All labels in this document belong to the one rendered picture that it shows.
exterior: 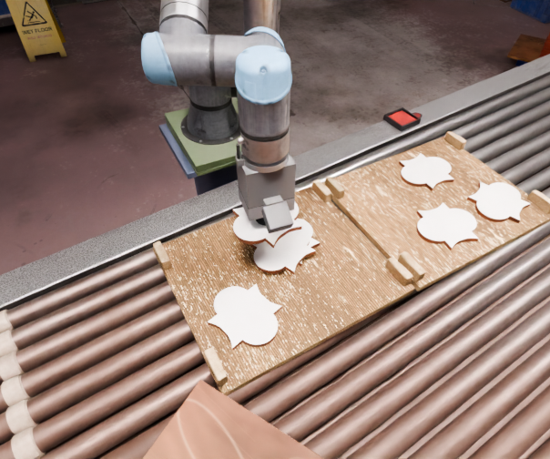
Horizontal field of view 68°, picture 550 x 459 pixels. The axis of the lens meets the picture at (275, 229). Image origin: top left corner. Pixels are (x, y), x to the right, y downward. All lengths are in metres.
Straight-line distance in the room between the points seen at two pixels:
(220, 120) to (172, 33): 0.53
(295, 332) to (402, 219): 0.37
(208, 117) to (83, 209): 1.45
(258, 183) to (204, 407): 0.33
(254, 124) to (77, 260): 0.53
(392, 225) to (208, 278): 0.42
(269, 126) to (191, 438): 0.42
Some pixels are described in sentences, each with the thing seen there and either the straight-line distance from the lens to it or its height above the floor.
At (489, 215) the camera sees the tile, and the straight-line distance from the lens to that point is 1.02.
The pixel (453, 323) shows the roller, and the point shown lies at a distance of 0.84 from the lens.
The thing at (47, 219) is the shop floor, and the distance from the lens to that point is 2.52.
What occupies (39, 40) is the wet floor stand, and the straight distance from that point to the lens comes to 4.20.
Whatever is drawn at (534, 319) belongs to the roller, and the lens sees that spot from 0.92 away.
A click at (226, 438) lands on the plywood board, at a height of 1.04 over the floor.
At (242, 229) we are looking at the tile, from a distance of 0.74.
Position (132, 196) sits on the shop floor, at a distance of 2.47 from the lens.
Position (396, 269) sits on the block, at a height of 0.96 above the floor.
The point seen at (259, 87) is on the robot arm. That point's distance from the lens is 0.56.
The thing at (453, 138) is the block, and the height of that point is 0.96.
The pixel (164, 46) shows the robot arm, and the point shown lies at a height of 1.33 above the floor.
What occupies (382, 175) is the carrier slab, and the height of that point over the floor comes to 0.94.
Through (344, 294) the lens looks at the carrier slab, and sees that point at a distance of 0.79.
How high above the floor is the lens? 1.59
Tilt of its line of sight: 48 degrees down
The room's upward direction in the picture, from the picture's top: straight up
